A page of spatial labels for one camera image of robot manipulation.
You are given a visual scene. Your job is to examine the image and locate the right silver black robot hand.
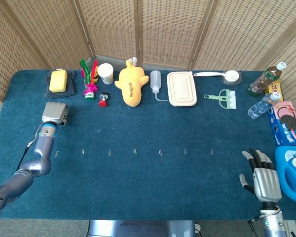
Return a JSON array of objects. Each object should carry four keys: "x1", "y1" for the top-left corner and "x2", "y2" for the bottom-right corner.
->
[{"x1": 239, "y1": 148, "x2": 282, "y2": 203}]

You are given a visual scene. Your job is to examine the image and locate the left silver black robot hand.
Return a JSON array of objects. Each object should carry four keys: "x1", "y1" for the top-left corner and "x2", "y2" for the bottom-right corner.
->
[{"x1": 41, "y1": 101, "x2": 69, "y2": 127}]

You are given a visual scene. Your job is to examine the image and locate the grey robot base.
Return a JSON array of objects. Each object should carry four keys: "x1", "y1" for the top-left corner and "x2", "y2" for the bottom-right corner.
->
[{"x1": 87, "y1": 219, "x2": 197, "y2": 237}]

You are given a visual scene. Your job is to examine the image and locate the blue detergent jug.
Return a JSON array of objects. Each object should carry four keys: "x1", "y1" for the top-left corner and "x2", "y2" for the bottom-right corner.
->
[{"x1": 274, "y1": 145, "x2": 296, "y2": 215}]

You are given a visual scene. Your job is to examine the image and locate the yellow sponge block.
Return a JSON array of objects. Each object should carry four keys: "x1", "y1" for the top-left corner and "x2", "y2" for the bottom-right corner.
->
[{"x1": 49, "y1": 70, "x2": 68, "y2": 93}]

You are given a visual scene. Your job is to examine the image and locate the dark grey cloth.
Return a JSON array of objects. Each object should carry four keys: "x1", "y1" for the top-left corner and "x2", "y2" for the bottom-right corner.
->
[{"x1": 44, "y1": 70, "x2": 77, "y2": 99}]

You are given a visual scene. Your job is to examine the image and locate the colourful feather shuttlecock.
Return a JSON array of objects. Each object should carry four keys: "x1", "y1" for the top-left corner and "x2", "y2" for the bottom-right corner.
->
[{"x1": 79, "y1": 59, "x2": 99, "y2": 102}]

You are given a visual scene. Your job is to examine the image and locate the red round stamp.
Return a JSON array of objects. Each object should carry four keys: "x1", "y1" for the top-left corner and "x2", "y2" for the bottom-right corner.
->
[{"x1": 98, "y1": 92, "x2": 110, "y2": 108}]

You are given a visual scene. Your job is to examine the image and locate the blue pink cookie box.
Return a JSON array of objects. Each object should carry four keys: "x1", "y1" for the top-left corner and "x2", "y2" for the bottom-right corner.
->
[{"x1": 266, "y1": 100, "x2": 296, "y2": 146}]

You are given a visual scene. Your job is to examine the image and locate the white paper cup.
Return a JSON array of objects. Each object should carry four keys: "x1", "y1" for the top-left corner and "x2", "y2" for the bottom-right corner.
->
[{"x1": 97, "y1": 63, "x2": 114, "y2": 85}]

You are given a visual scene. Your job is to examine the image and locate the clear water bottle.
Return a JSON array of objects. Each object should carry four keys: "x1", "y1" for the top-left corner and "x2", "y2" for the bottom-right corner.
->
[{"x1": 248, "y1": 92, "x2": 282, "y2": 119}]

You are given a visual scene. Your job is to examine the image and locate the yellow plush toy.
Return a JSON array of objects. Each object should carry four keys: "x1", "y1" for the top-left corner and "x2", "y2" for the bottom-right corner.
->
[{"x1": 114, "y1": 57, "x2": 149, "y2": 108}]

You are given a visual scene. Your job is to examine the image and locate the blue carpet table cover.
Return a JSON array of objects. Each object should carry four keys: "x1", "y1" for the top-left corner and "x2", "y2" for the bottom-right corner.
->
[{"x1": 0, "y1": 69, "x2": 296, "y2": 221}]

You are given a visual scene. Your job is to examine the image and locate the yellow snack box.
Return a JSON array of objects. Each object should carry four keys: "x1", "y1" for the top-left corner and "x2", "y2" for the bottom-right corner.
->
[{"x1": 265, "y1": 79, "x2": 283, "y2": 102}]

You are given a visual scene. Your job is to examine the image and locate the green tea bottle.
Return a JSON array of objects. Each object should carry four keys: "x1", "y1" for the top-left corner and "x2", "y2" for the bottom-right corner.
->
[{"x1": 247, "y1": 61, "x2": 287, "y2": 97}]

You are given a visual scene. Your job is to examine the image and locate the clear plastic wash bottle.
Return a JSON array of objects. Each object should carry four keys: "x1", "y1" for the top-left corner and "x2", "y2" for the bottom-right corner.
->
[{"x1": 150, "y1": 70, "x2": 169, "y2": 102}]

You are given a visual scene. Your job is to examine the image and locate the clear glass dish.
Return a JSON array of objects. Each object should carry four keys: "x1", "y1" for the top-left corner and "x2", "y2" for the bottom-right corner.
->
[{"x1": 221, "y1": 71, "x2": 243, "y2": 86}]

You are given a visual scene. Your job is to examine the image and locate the white plastic ladle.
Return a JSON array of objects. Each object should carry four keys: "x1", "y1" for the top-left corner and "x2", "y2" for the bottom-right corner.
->
[{"x1": 192, "y1": 70, "x2": 239, "y2": 84}]

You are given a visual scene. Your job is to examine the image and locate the beige lidded lunch box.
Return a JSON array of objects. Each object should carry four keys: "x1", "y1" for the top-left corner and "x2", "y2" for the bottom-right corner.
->
[{"x1": 166, "y1": 71, "x2": 197, "y2": 107}]

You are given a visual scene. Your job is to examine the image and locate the woven bamboo folding screen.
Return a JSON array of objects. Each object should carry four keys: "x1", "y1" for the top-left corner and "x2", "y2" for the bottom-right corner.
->
[{"x1": 0, "y1": 0, "x2": 296, "y2": 124}]

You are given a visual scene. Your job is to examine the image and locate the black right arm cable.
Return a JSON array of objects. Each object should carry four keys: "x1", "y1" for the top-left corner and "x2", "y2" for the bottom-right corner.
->
[{"x1": 247, "y1": 208, "x2": 281, "y2": 237}]

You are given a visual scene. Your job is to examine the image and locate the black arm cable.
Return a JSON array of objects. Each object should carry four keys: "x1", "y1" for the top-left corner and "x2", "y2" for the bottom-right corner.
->
[
  {"x1": 247, "y1": 208, "x2": 281, "y2": 237},
  {"x1": 14, "y1": 124, "x2": 44, "y2": 172}
]

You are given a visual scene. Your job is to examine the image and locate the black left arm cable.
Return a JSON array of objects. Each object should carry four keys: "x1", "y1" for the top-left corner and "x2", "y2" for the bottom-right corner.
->
[{"x1": 14, "y1": 124, "x2": 44, "y2": 172}]

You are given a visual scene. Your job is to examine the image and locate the green handled white brush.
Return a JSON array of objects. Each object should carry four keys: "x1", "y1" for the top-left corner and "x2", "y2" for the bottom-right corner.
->
[{"x1": 203, "y1": 89, "x2": 237, "y2": 110}]

